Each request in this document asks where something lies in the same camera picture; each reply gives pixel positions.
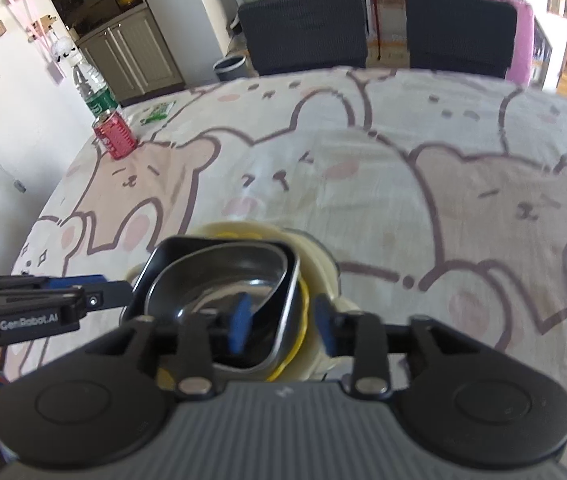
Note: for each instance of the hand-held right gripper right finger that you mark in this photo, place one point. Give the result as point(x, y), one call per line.
point(324, 325)

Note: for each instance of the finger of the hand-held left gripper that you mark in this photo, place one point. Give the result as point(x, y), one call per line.
point(75, 281)
point(108, 296)

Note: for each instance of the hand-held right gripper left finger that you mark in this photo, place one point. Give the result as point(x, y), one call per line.
point(239, 322)

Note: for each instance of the floral bowl with yellow rim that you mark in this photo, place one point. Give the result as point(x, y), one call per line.
point(304, 320)

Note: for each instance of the square stainless steel dish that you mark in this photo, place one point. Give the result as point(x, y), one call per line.
point(151, 272)
point(272, 280)

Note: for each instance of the bear print tablecloth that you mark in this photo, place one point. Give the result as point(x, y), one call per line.
point(413, 210)

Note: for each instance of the red drink can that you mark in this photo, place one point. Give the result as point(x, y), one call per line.
point(113, 135)

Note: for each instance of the green packet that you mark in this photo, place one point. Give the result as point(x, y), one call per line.
point(158, 112)

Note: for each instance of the clear water bottle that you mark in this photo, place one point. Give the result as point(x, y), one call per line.
point(94, 87)

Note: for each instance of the grey kitchen cabinet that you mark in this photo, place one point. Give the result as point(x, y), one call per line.
point(128, 55)

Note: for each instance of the grey waste bin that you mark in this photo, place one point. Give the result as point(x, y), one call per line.
point(231, 67)

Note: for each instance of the dark blue chair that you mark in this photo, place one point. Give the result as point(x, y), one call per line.
point(303, 30)
point(458, 30)

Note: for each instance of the pink cover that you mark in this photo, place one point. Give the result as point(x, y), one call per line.
point(524, 35)

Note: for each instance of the pink wall hanging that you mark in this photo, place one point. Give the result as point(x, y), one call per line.
point(38, 35)

